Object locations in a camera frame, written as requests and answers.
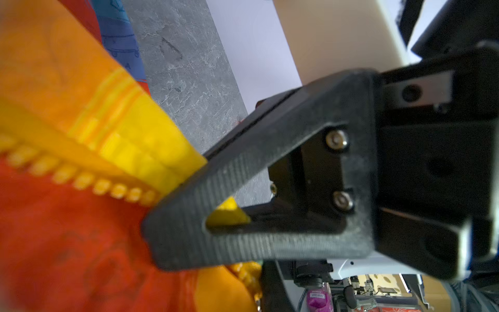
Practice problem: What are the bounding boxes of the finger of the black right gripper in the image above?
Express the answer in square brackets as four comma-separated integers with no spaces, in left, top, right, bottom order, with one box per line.
[204,88,300,160]

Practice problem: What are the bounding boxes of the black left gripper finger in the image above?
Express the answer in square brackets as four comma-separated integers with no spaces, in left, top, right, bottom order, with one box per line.
[141,70,383,271]

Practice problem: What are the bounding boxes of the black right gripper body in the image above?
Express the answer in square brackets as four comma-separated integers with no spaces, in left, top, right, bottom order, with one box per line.
[376,42,498,280]

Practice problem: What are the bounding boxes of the multicolour patchwork jacket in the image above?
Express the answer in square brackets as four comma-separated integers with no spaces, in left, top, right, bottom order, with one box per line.
[1,1,261,311]

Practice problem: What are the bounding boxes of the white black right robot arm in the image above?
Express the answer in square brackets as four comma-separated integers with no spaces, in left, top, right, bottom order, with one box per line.
[142,1,498,279]

